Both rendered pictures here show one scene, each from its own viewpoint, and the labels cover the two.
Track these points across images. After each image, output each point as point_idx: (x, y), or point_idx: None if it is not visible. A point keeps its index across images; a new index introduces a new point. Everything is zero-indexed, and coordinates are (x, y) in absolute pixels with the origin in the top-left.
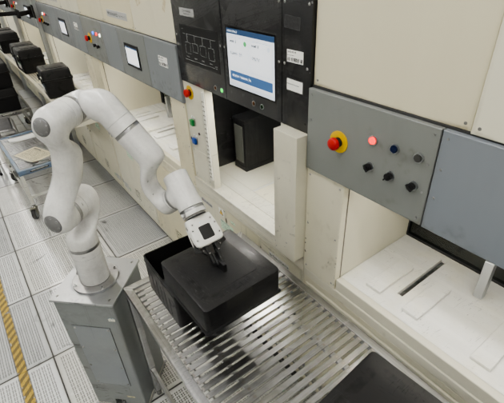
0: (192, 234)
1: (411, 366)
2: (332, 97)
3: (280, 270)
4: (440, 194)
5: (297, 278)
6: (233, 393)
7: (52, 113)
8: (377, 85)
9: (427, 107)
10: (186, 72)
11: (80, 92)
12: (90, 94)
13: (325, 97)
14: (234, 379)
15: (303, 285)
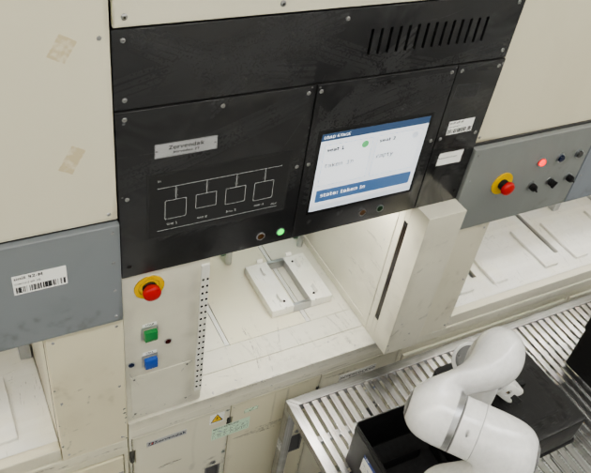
0: (518, 388)
1: (521, 314)
2: (506, 146)
3: (385, 373)
4: (586, 169)
5: (401, 360)
6: (565, 464)
7: (528, 425)
8: (548, 114)
9: (586, 113)
10: (153, 255)
11: (500, 365)
12: (518, 350)
13: (496, 150)
14: (549, 459)
15: (416, 358)
